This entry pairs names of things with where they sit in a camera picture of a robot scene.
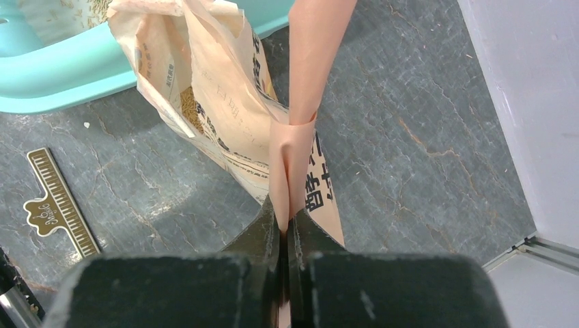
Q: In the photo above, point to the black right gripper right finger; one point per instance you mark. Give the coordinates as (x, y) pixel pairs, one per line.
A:
(332, 287)

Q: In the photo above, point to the teal plastic litter box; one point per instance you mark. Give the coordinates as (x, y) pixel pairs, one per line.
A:
(41, 79)

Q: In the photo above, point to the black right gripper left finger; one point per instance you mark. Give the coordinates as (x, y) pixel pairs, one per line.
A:
(235, 287)

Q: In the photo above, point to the pink cat litter bag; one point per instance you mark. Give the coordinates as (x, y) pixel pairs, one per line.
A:
(204, 69)

